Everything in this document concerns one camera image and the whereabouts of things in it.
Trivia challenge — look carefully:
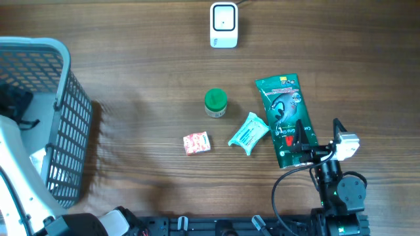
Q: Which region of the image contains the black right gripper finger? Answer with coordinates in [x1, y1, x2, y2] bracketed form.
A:
[290, 119, 310, 153]
[333, 118, 347, 143]

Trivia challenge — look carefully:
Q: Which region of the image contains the white barcode scanner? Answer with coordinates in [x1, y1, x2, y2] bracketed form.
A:
[209, 2, 238, 49]

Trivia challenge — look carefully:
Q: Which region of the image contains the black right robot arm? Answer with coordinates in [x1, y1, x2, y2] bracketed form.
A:
[292, 119, 370, 236]

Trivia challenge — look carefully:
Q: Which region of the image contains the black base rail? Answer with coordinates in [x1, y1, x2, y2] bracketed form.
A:
[131, 214, 371, 236]

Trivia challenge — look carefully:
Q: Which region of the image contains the green glove package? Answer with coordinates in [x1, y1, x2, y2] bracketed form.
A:
[255, 73, 318, 168]

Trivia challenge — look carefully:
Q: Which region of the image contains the teal tissue pack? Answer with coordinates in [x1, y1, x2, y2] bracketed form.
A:
[228, 112, 270, 156]

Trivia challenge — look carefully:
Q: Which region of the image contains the white plastic packet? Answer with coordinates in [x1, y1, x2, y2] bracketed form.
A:
[30, 148, 46, 175]

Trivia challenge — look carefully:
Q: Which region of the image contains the grey plastic basket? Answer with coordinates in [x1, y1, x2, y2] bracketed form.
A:
[1, 37, 93, 208]

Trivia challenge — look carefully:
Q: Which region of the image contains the red patterned small box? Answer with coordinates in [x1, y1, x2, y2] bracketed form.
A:
[183, 132, 211, 155]

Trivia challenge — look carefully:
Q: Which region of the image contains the green lid jar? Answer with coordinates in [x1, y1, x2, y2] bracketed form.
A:
[205, 88, 228, 118]

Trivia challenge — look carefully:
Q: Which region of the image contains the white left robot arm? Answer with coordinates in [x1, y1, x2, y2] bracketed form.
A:
[1, 88, 130, 235]

